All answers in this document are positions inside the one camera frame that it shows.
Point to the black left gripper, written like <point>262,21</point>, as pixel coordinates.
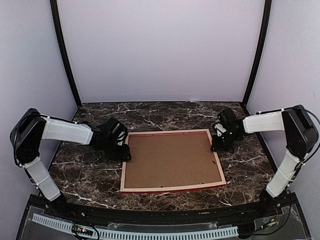
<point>123,155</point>

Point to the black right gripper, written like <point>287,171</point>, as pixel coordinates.
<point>217,147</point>

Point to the brown cardboard backing board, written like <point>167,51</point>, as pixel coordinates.
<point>170,160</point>

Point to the red wooden picture frame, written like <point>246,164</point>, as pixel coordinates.
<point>172,188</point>

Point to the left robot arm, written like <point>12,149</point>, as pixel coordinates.
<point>36,132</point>

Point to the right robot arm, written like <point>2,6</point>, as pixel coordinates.
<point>297,126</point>

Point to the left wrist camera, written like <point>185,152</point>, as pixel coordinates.
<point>115,131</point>

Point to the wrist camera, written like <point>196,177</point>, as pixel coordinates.
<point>115,131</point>
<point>226,121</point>

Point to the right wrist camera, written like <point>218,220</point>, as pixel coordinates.
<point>226,121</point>

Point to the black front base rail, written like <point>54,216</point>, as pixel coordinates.
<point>233,215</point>

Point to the white slotted cable duct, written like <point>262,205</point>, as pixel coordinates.
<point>119,231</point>

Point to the black right enclosure post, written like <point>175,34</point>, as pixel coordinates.
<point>258,52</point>

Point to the black enclosure post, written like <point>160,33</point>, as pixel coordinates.
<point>63,51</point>
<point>258,52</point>

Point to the black left enclosure post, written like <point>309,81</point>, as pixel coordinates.
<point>63,51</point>

